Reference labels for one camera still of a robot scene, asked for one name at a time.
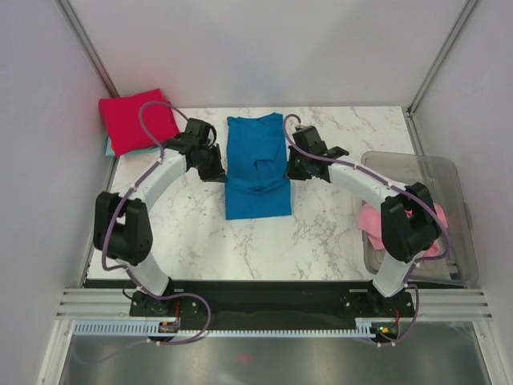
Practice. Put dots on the folded red t-shirt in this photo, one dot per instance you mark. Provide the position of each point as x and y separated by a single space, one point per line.
124 117

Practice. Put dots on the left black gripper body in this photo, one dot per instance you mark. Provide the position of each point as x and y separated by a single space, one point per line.
207 157

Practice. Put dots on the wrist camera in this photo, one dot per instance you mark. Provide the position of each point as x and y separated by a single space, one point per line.
306 137
198 130

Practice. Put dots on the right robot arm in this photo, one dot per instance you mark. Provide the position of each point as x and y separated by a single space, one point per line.
409 223

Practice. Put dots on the white cable duct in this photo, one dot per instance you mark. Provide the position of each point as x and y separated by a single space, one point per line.
155 329

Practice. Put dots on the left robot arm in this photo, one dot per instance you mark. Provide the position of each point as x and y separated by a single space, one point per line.
122 227

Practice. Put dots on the pink t-shirt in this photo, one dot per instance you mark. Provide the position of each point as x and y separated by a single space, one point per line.
369 222

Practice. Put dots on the aluminium frame post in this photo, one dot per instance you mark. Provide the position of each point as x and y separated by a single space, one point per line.
464 15
73 20

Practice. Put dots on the right aluminium frame post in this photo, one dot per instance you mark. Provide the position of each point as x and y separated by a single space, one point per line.
464 15

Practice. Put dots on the aluminium rail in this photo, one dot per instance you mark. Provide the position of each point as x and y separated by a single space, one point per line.
436 305

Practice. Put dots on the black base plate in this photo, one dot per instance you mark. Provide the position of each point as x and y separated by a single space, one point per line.
256 305

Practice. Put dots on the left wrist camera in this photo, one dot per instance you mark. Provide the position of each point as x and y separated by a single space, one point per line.
198 130

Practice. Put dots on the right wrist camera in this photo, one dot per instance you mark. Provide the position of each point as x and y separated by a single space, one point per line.
306 137

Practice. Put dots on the folded light blue t-shirt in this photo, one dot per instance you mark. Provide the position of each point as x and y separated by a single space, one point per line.
109 151

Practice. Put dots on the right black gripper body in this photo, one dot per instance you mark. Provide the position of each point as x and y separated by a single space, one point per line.
309 176

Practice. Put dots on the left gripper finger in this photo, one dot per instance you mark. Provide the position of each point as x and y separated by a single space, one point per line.
212 173
217 158

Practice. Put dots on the left aluminium frame post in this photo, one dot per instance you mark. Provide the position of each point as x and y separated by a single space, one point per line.
73 20

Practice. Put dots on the clear plastic bin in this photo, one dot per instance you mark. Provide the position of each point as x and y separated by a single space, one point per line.
440 176

